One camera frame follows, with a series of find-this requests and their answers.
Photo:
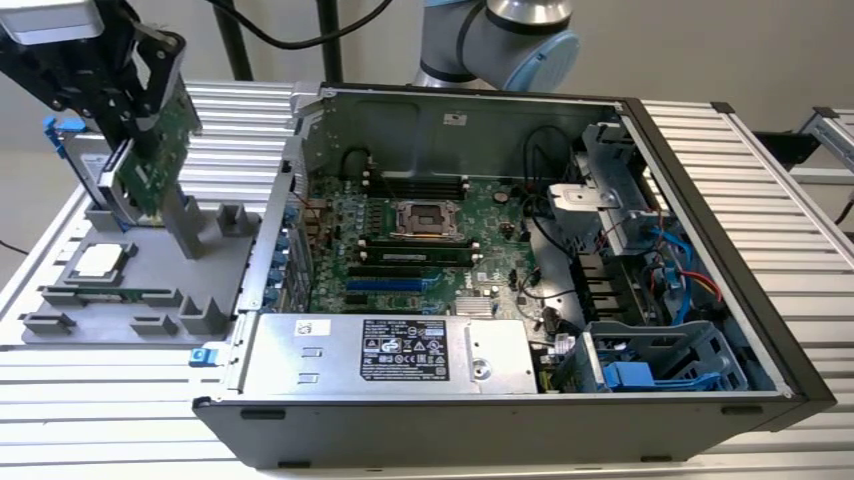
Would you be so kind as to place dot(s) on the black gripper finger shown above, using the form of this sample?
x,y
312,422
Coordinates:
x,y
167,65
67,75

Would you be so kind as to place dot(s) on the green graphics card black cooler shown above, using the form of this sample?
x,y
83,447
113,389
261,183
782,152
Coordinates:
x,y
156,160

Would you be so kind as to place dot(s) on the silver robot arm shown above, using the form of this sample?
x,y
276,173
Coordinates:
x,y
507,30

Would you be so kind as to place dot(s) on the black stand pole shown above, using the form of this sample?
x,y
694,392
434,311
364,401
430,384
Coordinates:
x,y
233,55
329,60

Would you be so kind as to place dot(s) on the hard disk blue carrier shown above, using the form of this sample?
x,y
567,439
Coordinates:
x,y
89,165

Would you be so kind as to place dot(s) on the silver CPU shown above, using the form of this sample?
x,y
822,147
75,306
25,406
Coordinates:
x,y
99,260

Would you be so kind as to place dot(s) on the grey parts rack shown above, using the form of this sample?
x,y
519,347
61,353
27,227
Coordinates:
x,y
153,270

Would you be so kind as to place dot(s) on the RAM slot white clips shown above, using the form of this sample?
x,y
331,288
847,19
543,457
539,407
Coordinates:
x,y
420,244
420,178
420,188

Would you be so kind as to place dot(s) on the white label sticker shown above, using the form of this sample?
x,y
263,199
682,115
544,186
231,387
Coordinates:
x,y
455,119

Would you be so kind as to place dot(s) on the green RAM stick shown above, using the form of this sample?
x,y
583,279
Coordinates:
x,y
127,295
413,256

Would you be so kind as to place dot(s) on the CPU socket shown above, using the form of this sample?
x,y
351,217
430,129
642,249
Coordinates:
x,y
424,218

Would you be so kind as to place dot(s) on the long black expansion slot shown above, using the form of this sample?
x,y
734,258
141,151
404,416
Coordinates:
x,y
387,272

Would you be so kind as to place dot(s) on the short black expansion slot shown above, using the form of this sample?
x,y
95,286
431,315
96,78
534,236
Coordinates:
x,y
356,299

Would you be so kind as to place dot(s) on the blue expansion slot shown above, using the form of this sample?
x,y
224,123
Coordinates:
x,y
387,285

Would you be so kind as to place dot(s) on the silver coin battery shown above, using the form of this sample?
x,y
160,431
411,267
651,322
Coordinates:
x,y
503,195

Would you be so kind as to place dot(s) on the blue case release latch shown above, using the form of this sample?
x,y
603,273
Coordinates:
x,y
201,357

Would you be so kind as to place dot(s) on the green motherboard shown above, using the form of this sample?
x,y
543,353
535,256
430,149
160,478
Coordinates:
x,y
494,235

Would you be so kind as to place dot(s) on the silver power supply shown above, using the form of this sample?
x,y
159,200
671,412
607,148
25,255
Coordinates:
x,y
333,370

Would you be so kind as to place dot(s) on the silver finned heat sink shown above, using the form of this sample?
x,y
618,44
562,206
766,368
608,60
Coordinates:
x,y
476,306

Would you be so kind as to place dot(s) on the black rating label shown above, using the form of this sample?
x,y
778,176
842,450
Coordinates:
x,y
403,350

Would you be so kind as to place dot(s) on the metal drive cage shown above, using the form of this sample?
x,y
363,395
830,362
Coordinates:
x,y
620,200

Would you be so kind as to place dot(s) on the black grey PC case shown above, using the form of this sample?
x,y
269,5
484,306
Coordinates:
x,y
467,435

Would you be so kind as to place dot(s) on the blue drive latch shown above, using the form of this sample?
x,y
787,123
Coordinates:
x,y
627,375

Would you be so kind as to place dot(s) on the grey disk bay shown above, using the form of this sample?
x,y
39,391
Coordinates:
x,y
694,340

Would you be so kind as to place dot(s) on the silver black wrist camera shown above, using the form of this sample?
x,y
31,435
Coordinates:
x,y
47,25

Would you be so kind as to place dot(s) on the aluminium frame rail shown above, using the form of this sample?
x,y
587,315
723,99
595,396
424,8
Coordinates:
x,y
827,130

